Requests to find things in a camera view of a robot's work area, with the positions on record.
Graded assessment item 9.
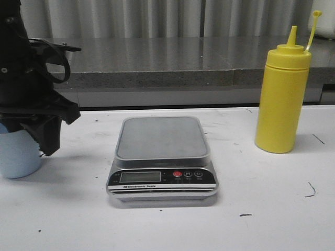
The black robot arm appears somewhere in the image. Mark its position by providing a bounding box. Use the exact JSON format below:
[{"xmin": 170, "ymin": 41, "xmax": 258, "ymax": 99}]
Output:
[{"xmin": 1, "ymin": 1, "xmax": 81, "ymax": 156}]

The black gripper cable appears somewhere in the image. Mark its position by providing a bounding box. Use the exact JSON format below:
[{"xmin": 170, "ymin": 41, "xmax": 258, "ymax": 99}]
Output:
[{"xmin": 44, "ymin": 44, "xmax": 71, "ymax": 84}]

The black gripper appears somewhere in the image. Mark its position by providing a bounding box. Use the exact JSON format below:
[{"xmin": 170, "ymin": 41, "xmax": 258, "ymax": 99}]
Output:
[{"xmin": 1, "ymin": 38, "xmax": 81, "ymax": 156}]

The white container in background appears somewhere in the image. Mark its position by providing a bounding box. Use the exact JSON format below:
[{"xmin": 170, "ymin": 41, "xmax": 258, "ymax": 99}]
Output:
[{"xmin": 308, "ymin": 0, "xmax": 335, "ymax": 40}]

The grey stone counter shelf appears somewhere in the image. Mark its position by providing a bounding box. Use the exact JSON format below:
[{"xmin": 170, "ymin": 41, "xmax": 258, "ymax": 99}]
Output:
[{"xmin": 26, "ymin": 36, "xmax": 335, "ymax": 109}]

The light blue plastic cup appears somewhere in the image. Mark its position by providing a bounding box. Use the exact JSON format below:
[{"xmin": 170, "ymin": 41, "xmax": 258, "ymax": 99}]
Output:
[{"xmin": 1, "ymin": 124, "xmax": 41, "ymax": 179}]

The yellow squeeze bottle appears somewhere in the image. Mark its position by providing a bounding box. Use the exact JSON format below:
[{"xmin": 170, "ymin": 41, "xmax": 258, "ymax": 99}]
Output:
[{"xmin": 255, "ymin": 10, "xmax": 322, "ymax": 154}]

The silver digital kitchen scale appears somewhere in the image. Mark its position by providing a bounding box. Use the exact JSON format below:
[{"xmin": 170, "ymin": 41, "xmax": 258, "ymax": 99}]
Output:
[{"xmin": 106, "ymin": 116, "xmax": 219, "ymax": 201}]

